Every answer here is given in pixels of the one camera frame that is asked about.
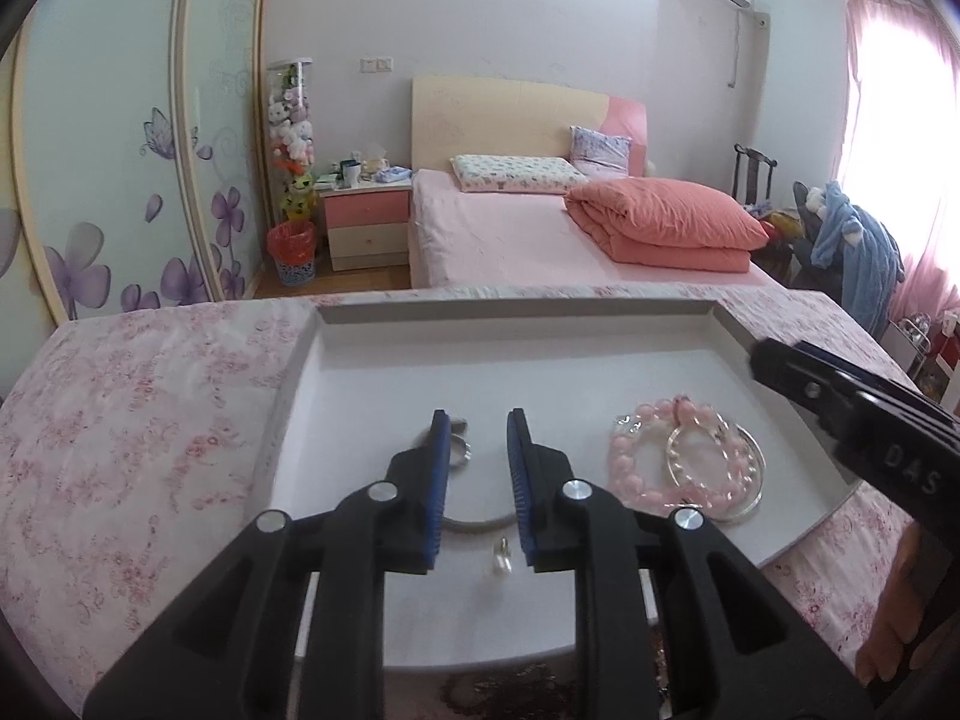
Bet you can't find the dark wooden chair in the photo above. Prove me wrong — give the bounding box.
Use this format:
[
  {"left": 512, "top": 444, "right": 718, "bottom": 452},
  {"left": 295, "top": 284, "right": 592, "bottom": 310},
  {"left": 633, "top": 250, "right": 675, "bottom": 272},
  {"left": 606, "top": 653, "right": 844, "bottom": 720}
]
[{"left": 730, "top": 143, "right": 778, "bottom": 209}]

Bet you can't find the wide silver cuff bangle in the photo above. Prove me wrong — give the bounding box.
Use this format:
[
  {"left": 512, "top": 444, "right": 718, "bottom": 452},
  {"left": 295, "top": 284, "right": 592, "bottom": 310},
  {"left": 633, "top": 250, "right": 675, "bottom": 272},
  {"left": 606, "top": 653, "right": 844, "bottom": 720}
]
[{"left": 411, "top": 414, "right": 526, "bottom": 538}]

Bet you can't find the pink bead bracelet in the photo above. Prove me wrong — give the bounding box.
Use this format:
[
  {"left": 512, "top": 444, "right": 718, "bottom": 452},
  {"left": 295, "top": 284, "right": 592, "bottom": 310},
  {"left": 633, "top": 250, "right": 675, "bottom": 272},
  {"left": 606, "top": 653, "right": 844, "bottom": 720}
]
[{"left": 607, "top": 394, "right": 755, "bottom": 517}]

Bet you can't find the thin silver bangle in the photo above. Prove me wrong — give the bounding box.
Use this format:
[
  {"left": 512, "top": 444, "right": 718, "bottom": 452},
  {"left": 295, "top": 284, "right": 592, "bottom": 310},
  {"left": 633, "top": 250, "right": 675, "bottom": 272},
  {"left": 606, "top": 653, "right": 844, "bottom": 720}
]
[{"left": 664, "top": 420, "right": 768, "bottom": 521}]

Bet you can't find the flower print sliding wardrobe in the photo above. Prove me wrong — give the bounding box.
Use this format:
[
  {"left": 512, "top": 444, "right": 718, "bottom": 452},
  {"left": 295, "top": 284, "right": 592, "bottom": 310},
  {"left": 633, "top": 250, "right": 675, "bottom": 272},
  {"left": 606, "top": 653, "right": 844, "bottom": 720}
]
[{"left": 0, "top": 0, "right": 272, "bottom": 365}]

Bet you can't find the grey cardboard tray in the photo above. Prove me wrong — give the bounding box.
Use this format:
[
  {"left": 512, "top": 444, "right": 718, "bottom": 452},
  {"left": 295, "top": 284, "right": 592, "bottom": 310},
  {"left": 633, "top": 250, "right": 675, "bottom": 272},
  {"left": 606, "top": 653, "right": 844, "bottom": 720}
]
[{"left": 251, "top": 298, "right": 865, "bottom": 674}]

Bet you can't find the pink sheet bed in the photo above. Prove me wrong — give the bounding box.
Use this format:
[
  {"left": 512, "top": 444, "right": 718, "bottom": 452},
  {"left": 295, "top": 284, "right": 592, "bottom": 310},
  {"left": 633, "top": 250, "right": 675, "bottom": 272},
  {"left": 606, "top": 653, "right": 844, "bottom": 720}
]
[{"left": 406, "top": 166, "right": 786, "bottom": 290}]

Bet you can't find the clear tube of plush toys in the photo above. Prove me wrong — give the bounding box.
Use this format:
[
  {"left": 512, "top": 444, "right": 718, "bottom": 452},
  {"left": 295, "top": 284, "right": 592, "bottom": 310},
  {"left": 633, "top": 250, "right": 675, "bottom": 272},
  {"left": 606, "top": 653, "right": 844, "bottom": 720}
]
[{"left": 265, "top": 59, "right": 317, "bottom": 227}]

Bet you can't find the cluttered small rack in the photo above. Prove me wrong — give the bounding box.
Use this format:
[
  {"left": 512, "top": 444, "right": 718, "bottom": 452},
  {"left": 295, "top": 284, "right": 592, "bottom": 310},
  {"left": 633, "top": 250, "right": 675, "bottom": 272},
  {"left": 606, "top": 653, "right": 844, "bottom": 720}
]
[{"left": 883, "top": 310, "right": 960, "bottom": 400}]

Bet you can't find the pink and white nightstand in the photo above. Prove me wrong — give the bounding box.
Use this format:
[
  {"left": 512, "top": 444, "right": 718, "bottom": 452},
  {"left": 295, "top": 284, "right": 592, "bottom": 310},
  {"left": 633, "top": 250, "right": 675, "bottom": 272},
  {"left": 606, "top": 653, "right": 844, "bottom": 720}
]
[{"left": 318, "top": 178, "right": 414, "bottom": 273}]

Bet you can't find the folded orange quilt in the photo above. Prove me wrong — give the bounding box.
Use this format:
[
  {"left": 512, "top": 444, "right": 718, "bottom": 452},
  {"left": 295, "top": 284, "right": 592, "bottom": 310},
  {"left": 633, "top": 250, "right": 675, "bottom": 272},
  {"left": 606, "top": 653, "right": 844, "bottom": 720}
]
[{"left": 563, "top": 175, "right": 770, "bottom": 275}]

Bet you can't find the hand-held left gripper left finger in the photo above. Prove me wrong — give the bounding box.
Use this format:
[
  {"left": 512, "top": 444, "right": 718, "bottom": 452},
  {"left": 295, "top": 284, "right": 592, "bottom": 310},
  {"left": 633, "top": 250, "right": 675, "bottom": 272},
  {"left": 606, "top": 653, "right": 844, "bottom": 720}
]
[{"left": 82, "top": 409, "right": 452, "bottom": 720}]

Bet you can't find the purple patterned pillow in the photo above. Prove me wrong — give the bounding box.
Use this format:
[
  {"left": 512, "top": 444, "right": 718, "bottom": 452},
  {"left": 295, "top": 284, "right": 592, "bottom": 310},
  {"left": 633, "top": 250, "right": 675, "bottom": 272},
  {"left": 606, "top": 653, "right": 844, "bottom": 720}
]
[{"left": 569, "top": 125, "right": 633, "bottom": 176}]

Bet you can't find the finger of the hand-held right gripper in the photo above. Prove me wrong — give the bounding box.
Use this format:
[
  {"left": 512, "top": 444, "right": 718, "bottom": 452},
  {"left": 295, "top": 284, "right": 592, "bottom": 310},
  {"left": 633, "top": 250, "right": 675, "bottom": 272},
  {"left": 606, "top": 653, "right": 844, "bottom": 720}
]
[
  {"left": 751, "top": 339, "right": 865, "bottom": 430},
  {"left": 787, "top": 340, "right": 960, "bottom": 452}
]

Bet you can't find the red lined waste bin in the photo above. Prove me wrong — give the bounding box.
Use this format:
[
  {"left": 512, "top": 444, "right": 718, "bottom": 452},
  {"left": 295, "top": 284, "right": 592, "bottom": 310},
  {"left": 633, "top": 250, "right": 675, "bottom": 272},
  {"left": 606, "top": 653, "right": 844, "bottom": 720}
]
[{"left": 267, "top": 220, "right": 318, "bottom": 287}]

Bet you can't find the white patterned pillow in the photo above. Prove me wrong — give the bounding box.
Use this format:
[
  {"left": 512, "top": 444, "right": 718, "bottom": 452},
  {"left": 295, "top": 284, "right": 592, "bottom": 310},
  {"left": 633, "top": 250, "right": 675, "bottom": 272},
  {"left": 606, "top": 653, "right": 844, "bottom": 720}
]
[{"left": 449, "top": 154, "right": 590, "bottom": 197}]

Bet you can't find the blue plush garment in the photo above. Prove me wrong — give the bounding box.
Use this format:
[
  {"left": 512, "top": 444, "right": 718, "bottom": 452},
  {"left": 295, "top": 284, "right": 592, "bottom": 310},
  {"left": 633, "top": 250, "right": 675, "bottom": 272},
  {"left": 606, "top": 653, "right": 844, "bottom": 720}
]
[{"left": 805, "top": 180, "right": 905, "bottom": 340}]

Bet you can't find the small pearl bracelet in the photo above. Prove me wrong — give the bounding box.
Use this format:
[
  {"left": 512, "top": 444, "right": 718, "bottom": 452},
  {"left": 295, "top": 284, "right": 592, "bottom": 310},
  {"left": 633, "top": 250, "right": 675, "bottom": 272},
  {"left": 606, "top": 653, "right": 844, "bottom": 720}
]
[{"left": 664, "top": 420, "right": 740, "bottom": 492}]

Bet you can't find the black office chair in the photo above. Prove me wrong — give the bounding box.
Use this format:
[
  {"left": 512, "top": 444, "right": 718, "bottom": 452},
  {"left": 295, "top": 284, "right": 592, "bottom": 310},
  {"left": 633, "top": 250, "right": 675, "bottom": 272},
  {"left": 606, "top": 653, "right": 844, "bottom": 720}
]
[{"left": 786, "top": 180, "right": 847, "bottom": 290}]

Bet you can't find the pink curtain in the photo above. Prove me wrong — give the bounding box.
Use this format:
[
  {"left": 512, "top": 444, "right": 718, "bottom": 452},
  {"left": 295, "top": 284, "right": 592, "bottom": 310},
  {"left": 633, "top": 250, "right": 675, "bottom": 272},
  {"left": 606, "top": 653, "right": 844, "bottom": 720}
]
[{"left": 828, "top": 0, "right": 960, "bottom": 332}]

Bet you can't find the beige and pink headboard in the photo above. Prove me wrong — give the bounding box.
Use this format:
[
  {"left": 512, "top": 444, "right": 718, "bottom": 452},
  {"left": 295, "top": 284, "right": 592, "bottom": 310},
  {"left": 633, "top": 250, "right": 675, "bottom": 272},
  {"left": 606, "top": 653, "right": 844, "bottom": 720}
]
[{"left": 410, "top": 74, "right": 648, "bottom": 178}]

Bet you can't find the dark bead bracelet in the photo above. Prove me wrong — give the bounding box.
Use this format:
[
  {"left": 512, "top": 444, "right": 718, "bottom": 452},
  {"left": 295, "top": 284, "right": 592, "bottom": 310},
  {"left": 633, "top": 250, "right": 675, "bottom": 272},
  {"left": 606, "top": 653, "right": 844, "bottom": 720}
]
[{"left": 439, "top": 645, "right": 676, "bottom": 720}]

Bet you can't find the person's right hand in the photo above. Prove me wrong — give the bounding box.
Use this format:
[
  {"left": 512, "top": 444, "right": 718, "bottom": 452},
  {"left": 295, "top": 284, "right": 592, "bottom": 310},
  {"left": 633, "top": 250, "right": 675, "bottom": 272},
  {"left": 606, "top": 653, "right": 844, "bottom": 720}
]
[{"left": 855, "top": 520, "right": 929, "bottom": 689}]

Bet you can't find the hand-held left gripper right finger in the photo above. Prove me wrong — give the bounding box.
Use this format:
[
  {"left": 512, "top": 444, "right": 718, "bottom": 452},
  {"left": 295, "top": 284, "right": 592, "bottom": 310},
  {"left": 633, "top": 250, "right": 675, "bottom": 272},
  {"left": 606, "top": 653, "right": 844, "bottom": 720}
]
[{"left": 506, "top": 409, "right": 875, "bottom": 720}]

